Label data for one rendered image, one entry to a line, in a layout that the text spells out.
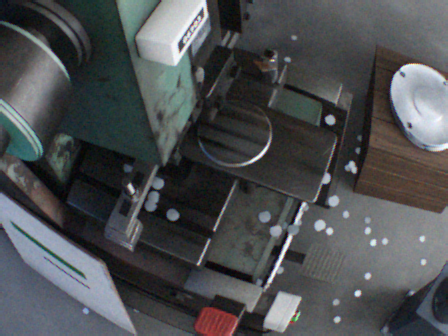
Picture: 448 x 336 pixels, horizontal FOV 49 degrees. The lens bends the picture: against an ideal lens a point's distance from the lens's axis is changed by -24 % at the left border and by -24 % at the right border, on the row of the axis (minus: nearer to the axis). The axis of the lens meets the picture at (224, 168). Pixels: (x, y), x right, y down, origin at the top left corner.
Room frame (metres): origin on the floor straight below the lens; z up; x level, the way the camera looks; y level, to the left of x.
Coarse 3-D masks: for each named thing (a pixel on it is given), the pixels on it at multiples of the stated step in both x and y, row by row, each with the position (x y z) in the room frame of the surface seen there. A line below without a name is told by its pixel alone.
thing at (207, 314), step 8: (200, 312) 0.16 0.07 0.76; (208, 312) 0.16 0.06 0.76; (216, 312) 0.16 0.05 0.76; (224, 312) 0.16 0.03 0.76; (200, 320) 0.14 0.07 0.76; (208, 320) 0.14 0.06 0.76; (216, 320) 0.14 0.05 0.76; (224, 320) 0.14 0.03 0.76; (232, 320) 0.14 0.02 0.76; (200, 328) 0.13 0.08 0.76; (208, 328) 0.13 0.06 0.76; (216, 328) 0.13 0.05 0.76; (224, 328) 0.12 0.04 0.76; (232, 328) 0.12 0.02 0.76
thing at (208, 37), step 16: (208, 0) 0.53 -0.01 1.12; (208, 16) 0.52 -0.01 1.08; (208, 32) 0.52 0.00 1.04; (192, 48) 0.48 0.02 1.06; (208, 48) 0.51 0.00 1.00; (224, 48) 0.53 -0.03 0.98; (208, 64) 0.50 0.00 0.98; (224, 64) 0.49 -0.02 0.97; (208, 80) 0.47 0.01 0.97; (224, 80) 0.48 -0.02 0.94; (208, 96) 0.44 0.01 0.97; (224, 96) 0.45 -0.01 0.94; (208, 112) 0.44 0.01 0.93
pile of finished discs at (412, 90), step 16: (416, 64) 0.84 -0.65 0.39; (400, 80) 0.79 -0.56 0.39; (416, 80) 0.79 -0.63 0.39; (432, 80) 0.78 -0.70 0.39; (400, 96) 0.73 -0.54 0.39; (416, 96) 0.72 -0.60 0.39; (432, 96) 0.72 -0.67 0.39; (400, 112) 0.68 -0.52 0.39; (416, 112) 0.67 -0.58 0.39; (432, 112) 0.67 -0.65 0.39; (400, 128) 0.64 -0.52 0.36; (416, 128) 0.62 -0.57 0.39; (432, 128) 0.62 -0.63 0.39; (416, 144) 0.59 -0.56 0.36; (432, 144) 0.56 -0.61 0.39
